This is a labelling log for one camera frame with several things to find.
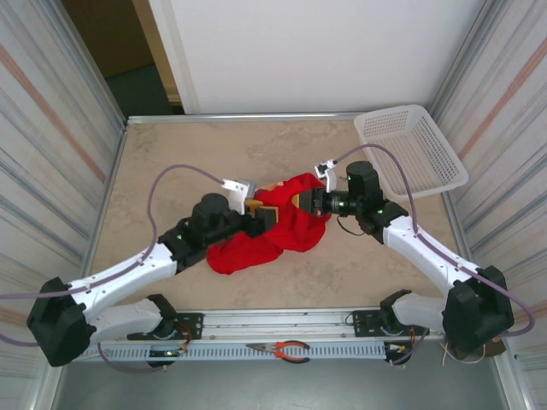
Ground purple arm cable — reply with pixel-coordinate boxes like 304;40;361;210
0;165;226;376
335;143;536;366

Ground orange-handled pliers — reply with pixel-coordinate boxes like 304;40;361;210
245;340;311;365

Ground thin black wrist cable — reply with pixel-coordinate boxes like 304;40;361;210
336;214;369;236

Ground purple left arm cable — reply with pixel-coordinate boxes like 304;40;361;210
0;165;226;376

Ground aluminium table edge bar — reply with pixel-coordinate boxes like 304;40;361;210
123;111;428;127

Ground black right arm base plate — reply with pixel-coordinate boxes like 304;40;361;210
352;307;431;338

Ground white door frame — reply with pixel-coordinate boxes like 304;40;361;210
131;0;202;116

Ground red t-shirt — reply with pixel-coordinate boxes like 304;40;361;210
206;171;332;275

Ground white perforated plastic basket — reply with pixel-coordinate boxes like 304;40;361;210
353;104;470;202

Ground white slotted cable duct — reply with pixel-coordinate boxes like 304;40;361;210
62;343;388;362

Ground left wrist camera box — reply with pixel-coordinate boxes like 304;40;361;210
220;177;257;214

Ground pale string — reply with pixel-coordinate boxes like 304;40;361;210
442;341;486;366

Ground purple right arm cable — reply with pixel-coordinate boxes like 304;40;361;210
335;143;536;366

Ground aluminium mounting rail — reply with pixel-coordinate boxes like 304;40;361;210
45;305;512;343

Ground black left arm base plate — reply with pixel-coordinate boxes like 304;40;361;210
126;312;204;342

